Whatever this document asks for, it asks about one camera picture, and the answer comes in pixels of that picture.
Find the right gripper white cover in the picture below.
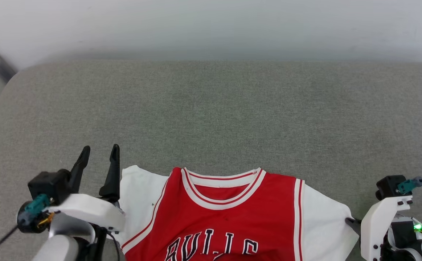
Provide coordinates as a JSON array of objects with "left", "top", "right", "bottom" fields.
[{"left": 345, "top": 196, "right": 422, "bottom": 261}]

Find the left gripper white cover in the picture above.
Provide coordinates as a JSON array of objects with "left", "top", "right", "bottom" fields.
[{"left": 46, "top": 144, "right": 126, "bottom": 261}]

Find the red and white basketball jersey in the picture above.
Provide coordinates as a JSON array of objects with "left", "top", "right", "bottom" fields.
[{"left": 118, "top": 165, "right": 360, "bottom": 261}]

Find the teal right camera connector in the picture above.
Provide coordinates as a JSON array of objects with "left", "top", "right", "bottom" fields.
[{"left": 397, "top": 177, "right": 422, "bottom": 195}]

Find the teal camera connector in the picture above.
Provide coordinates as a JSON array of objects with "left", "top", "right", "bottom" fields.
[
  {"left": 24, "top": 194, "right": 51, "bottom": 214},
  {"left": 397, "top": 177, "right": 422, "bottom": 195}
]

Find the teal left camera connector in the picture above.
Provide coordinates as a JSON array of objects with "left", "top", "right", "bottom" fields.
[{"left": 24, "top": 194, "right": 51, "bottom": 214}]

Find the thin black left gripper cable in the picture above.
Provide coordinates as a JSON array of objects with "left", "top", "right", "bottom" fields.
[{"left": 106, "top": 232, "right": 121, "bottom": 261}]

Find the black left camera cable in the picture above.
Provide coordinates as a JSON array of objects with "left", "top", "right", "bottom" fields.
[{"left": 0, "top": 201, "right": 48, "bottom": 260}]

